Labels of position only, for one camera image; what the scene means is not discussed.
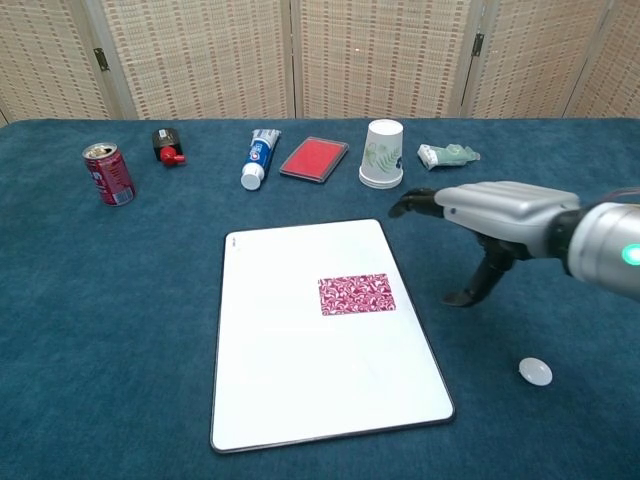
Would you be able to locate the blue felt table cover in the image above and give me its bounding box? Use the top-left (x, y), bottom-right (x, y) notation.
top-left (0, 117), bottom-right (640, 480)

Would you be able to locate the black bottle with red cap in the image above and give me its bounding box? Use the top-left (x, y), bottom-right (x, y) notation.
top-left (151, 127), bottom-right (188, 168)

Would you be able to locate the red soda can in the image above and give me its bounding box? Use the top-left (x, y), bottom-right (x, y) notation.
top-left (81, 141), bottom-right (137, 208)

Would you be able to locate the upturned white paper cup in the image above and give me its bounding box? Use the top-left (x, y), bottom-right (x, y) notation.
top-left (358, 118), bottom-right (405, 190)

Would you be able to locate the blue white toothpaste tube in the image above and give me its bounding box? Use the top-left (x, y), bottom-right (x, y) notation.
top-left (240, 128), bottom-right (283, 192)

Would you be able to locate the pink patterned card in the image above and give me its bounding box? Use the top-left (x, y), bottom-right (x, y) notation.
top-left (317, 272), bottom-right (398, 317)

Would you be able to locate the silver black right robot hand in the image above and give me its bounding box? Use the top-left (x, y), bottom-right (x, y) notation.
top-left (388, 180), bottom-right (584, 309)

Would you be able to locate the red ink pad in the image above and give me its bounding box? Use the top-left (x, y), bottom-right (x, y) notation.
top-left (278, 136), bottom-right (350, 185)

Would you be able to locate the woven folding screen panel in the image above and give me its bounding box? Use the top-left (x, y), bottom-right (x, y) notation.
top-left (459, 0), bottom-right (619, 120)
top-left (282, 0), bottom-right (481, 120)
top-left (0, 0), bottom-right (139, 126)
top-left (82, 0), bottom-right (299, 120)
top-left (567, 0), bottom-right (640, 120)

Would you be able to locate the white rectangular board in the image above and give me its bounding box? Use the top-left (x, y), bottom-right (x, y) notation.
top-left (209, 218), bottom-right (457, 455)

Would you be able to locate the small white round cap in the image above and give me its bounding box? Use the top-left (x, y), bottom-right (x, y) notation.
top-left (518, 356), bottom-right (554, 387)

